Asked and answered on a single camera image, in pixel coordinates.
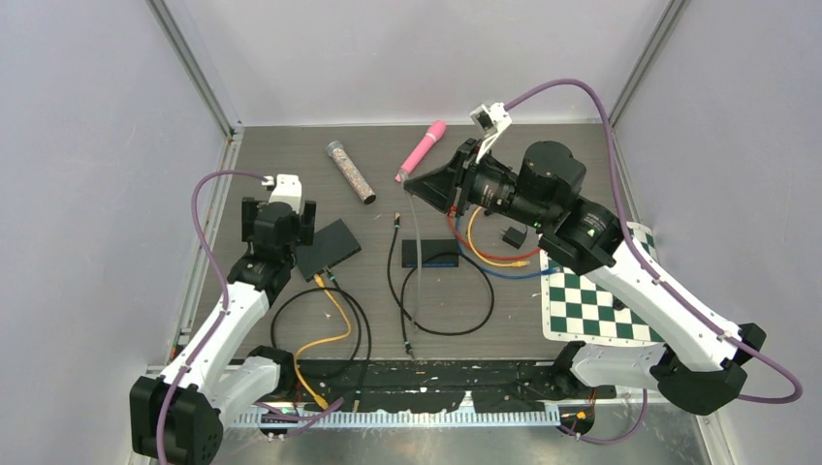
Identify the glitter tube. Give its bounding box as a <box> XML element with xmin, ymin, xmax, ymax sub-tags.
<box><xmin>326</xmin><ymin>140</ymin><xmax>377</xmax><ymax>204</ymax></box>

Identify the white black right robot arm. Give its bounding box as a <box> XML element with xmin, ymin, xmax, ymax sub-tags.
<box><xmin>403</xmin><ymin>139</ymin><xmax>766</xmax><ymax>416</ymax></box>

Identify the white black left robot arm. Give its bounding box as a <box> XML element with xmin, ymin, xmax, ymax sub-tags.
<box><xmin>129</xmin><ymin>198</ymin><xmax>317</xmax><ymax>464</ymax></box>

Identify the pink marker pen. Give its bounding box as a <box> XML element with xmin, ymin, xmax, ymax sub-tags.
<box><xmin>395</xmin><ymin>120</ymin><xmax>447</xmax><ymax>183</ymax></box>

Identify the aluminium front rail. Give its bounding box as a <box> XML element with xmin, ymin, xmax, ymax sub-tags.
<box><xmin>246</xmin><ymin>346</ymin><xmax>739</xmax><ymax>416</ymax></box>

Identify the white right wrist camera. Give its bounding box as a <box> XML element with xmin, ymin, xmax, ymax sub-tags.
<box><xmin>469</xmin><ymin>102</ymin><xmax>513</xmax><ymax>164</ymax></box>

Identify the small black TP-Link switch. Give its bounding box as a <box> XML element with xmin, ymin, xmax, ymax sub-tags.
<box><xmin>400</xmin><ymin>239</ymin><xmax>459</xmax><ymax>268</ymax></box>

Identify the black power adapter with cord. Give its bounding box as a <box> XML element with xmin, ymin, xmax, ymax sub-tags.
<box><xmin>501</xmin><ymin>226</ymin><xmax>528</xmax><ymax>250</ymax></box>

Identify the dark grey network switch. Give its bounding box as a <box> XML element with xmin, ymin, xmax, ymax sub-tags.
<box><xmin>296</xmin><ymin>219</ymin><xmax>362</xmax><ymax>282</ymax></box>

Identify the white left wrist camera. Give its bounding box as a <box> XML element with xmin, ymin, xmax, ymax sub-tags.
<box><xmin>261</xmin><ymin>174</ymin><xmax>302</xmax><ymax>213</ymax></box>

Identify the red ethernet cable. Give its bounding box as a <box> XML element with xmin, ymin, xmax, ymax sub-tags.
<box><xmin>446</xmin><ymin>204</ymin><xmax>542</xmax><ymax>264</ymax></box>

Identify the blue ethernet cable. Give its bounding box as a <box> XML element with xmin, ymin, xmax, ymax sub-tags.
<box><xmin>454</xmin><ymin>214</ymin><xmax>556</xmax><ymax>282</ymax></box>

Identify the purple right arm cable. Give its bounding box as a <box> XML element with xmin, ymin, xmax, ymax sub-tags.
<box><xmin>503</xmin><ymin>77</ymin><xmax>804</xmax><ymax>447</ymax></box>

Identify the green white checkerboard mat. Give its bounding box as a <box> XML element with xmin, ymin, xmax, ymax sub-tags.
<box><xmin>539</xmin><ymin>251</ymin><xmax>663</xmax><ymax>347</ymax></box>

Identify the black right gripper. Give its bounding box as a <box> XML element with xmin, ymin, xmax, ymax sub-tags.
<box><xmin>404</xmin><ymin>139</ymin><xmax>551</xmax><ymax>231</ymax></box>

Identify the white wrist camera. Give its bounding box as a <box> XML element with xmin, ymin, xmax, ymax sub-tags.
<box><xmin>469</xmin><ymin>102</ymin><xmax>513</xmax><ymax>164</ymax></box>
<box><xmin>261</xmin><ymin>174</ymin><xmax>302</xmax><ymax>213</ymax></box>

